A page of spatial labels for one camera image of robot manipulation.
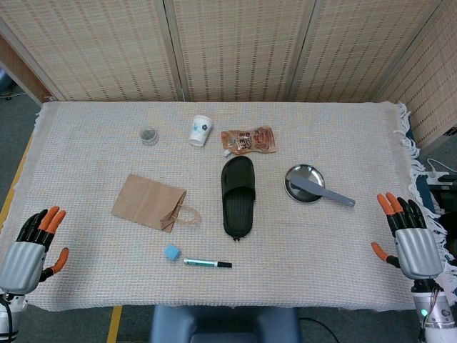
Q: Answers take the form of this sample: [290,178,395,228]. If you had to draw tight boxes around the small clear lidded jar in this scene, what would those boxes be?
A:
[139,126,160,146]

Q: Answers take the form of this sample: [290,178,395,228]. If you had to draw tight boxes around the blue padded seat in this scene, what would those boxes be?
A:
[149,305,303,343]

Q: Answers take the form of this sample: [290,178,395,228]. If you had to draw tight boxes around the white power strip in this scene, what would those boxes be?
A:
[424,170,457,186]

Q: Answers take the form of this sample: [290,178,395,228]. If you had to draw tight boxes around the orange snack pouch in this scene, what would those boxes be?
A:
[220,125,278,158]

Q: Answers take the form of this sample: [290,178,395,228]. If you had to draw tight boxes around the round stainless steel plate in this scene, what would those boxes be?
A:
[284,164,326,204]

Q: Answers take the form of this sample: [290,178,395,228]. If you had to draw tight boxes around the brown paper bag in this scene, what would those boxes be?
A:
[111,173,203,234]

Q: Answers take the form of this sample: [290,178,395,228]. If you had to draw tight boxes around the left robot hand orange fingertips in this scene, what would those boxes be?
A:
[0,206,70,296]

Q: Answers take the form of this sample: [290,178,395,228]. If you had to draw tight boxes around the woven bamboo screen panel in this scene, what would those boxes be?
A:
[0,0,179,103]
[292,0,443,103]
[376,0,457,151]
[164,0,318,103]

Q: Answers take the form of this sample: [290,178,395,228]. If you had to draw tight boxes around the white woven tablecloth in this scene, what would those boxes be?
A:
[0,101,457,312]

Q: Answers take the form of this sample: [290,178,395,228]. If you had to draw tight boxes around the grey brush with black bristles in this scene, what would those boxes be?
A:
[291,174,357,208]

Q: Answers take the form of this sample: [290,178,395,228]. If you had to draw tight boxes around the black rubber slipper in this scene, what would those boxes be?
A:
[221,155,257,241]

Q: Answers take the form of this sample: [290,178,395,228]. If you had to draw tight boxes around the blue foam cube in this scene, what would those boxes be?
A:
[164,244,182,263]

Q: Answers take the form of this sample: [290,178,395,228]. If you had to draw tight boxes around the green marker pen black cap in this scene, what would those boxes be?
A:
[183,258,233,269]

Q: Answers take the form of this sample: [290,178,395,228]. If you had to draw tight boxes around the white floral paper cup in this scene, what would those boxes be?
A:
[188,114,214,148]

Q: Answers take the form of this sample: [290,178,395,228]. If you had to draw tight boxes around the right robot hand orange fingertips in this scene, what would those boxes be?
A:
[371,192,446,280]

